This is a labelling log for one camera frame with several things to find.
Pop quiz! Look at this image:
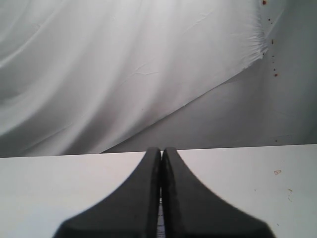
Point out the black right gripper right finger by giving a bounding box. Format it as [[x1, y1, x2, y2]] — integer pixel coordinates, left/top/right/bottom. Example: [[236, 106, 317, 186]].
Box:
[[161, 147, 275, 238]]

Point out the white backdrop cloth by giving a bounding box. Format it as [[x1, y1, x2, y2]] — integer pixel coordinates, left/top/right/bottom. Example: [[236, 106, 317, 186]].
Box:
[[0, 0, 267, 157]]

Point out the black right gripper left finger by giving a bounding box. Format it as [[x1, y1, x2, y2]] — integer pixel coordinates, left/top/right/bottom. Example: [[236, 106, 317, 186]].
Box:
[[54, 147, 161, 238]]

